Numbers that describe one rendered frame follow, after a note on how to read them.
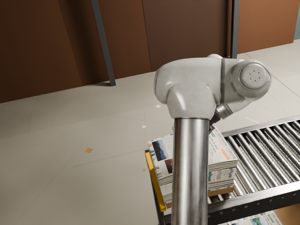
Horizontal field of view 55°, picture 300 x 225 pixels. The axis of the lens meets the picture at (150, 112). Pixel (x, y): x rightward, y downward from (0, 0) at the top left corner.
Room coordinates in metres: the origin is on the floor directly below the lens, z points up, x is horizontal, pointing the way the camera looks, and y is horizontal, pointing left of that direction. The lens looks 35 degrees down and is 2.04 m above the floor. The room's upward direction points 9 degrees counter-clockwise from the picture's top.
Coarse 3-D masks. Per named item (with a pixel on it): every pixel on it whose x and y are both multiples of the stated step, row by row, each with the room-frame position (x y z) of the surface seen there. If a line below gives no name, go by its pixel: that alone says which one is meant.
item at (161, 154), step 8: (168, 136) 1.20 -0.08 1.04; (152, 144) 1.17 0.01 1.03; (160, 144) 1.16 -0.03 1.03; (168, 144) 1.14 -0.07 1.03; (152, 152) 1.11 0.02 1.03; (160, 152) 1.09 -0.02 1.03; (168, 152) 1.08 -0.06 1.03; (152, 160) 1.11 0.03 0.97; (160, 160) 1.04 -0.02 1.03; (168, 160) 1.03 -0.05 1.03; (160, 168) 0.98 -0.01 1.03; (168, 168) 0.97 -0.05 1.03; (160, 176) 0.94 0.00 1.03; (168, 176) 0.93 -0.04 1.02; (160, 184) 0.93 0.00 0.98; (168, 184) 0.93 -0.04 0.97; (168, 192) 0.93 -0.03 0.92; (168, 200) 0.92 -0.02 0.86
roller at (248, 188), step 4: (236, 168) 1.12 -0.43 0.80; (240, 168) 1.12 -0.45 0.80; (236, 172) 1.10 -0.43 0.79; (240, 172) 1.09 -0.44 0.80; (236, 176) 1.08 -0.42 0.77; (240, 176) 1.06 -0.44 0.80; (244, 176) 1.05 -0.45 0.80; (240, 180) 1.04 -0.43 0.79; (244, 180) 1.03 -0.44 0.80; (248, 180) 1.03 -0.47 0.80; (244, 184) 1.01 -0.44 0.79; (248, 184) 1.00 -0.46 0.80; (244, 188) 0.99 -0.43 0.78; (248, 188) 0.97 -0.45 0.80; (252, 188) 0.97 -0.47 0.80; (248, 192) 0.96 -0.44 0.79; (252, 192) 0.95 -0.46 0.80
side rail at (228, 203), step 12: (264, 192) 0.93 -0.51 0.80; (276, 192) 0.92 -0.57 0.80; (288, 192) 0.91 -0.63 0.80; (216, 204) 0.90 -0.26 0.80; (228, 204) 0.89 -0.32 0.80; (240, 204) 0.88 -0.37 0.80; (252, 204) 0.89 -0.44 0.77; (264, 204) 0.90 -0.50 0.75; (276, 204) 0.91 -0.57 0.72; (288, 204) 0.91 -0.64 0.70; (168, 216) 0.88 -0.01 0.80; (216, 216) 0.87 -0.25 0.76; (228, 216) 0.88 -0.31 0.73; (240, 216) 0.88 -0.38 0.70
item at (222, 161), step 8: (216, 128) 1.22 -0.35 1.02; (216, 136) 1.15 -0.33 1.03; (216, 144) 1.09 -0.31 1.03; (224, 144) 1.08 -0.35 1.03; (208, 152) 1.03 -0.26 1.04; (216, 152) 1.03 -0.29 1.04; (224, 152) 1.02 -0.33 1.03; (232, 152) 1.02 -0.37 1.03; (208, 160) 0.98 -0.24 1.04; (216, 160) 0.97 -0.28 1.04; (224, 160) 0.97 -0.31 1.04; (232, 160) 0.96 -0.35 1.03; (208, 168) 0.95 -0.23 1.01; (216, 168) 0.96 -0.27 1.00; (224, 168) 0.96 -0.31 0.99; (232, 168) 0.97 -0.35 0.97; (208, 176) 0.95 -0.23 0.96; (216, 176) 0.96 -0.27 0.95; (224, 176) 0.96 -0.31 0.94; (232, 176) 0.96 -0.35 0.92; (208, 184) 0.95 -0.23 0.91; (216, 184) 0.95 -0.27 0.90; (224, 184) 0.95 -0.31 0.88; (232, 184) 0.96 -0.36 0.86
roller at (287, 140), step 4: (276, 128) 1.41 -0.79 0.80; (280, 128) 1.40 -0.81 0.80; (276, 132) 1.38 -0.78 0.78; (280, 132) 1.36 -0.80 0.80; (284, 132) 1.36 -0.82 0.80; (280, 136) 1.34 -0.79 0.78; (284, 136) 1.32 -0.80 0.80; (288, 136) 1.31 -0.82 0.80; (284, 140) 1.30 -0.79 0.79; (288, 140) 1.28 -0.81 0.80; (292, 140) 1.28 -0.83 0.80; (288, 144) 1.26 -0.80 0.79; (292, 144) 1.24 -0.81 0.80; (296, 144) 1.24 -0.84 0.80; (292, 148) 1.22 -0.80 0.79; (296, 148) 1.20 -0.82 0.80; (292, 152) 1.21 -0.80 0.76; (296, 152) 1.18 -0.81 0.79; (296, 156) 1.17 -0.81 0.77
